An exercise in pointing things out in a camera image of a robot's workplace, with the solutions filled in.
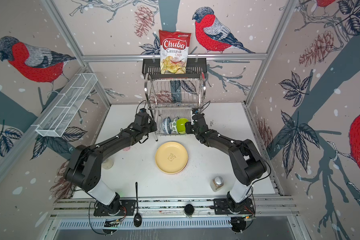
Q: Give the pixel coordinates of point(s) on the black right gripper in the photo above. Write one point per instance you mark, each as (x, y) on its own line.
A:
(188, 126)

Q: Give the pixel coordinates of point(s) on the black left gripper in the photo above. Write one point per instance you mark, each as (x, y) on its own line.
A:
(154, 125)

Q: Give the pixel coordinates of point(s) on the lime green bowl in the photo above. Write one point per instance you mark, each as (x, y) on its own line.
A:
(181, 125)

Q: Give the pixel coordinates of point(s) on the blue floral white bowl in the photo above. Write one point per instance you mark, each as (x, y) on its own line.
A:
(166, 126)

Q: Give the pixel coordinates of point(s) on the yellow cream plate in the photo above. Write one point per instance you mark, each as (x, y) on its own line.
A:
(171, 158)

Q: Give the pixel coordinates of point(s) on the green leaf pattern bowl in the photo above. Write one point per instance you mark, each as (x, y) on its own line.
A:
(173, 126)

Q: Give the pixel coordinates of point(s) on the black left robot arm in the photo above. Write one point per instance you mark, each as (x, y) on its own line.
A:
(85, 166)

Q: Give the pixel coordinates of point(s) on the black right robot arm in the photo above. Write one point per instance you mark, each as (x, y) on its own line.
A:
(247, 163)

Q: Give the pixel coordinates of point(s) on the chrome two-tier dish rack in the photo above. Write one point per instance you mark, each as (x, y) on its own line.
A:
(174, 96)

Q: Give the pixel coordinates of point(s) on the black lid spice jar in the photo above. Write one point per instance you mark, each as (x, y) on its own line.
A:
(108, 163)

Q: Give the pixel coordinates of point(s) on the silver lid spice jar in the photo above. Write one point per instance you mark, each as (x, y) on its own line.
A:
(216, 183)

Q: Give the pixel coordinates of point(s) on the red cassava chips bag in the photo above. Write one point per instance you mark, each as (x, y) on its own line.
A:
(175, 45)

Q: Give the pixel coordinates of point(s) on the black spoon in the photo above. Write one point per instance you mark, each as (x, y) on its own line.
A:
(137, 218)

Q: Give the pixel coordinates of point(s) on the black wall shelf basket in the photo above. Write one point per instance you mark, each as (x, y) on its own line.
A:
(169, 66)

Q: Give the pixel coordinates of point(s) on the black lid jar on rail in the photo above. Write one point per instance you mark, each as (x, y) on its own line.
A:
(189, 210)

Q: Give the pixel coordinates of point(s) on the white wire mesh basket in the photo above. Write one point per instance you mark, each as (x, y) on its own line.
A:
(62, 113)

